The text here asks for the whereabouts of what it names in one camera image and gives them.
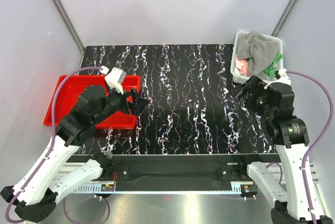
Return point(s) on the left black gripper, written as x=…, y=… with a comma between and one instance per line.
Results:
x=135, y=108

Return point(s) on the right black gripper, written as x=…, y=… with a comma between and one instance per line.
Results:
x=256, y=86

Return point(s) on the grey towel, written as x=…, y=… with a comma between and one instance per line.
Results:
x=257, y=50

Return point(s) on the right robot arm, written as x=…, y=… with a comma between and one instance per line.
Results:
x=298, y=203

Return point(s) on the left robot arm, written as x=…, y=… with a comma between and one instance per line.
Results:
x=37, y=194

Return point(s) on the white plastic basket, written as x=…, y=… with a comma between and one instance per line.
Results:
x=242, y=79

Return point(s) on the pink towel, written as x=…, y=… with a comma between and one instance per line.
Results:
x=241, y=66

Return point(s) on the green towel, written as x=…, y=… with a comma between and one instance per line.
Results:
x=272, y=68

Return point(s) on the red plastic tray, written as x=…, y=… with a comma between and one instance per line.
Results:
x=68, y=96

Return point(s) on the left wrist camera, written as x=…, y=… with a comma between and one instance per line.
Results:
x=114, y=80

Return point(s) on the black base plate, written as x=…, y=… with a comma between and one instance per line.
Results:
x=180, y=173

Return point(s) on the left aluminium frame post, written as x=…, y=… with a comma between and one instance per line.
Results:
x=66, y=20

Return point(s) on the aluminium frame post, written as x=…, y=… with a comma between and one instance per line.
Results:
x=284, y=16
x=66, y=20

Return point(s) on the right aluminium frame post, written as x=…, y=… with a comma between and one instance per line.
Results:
x=284, y=16

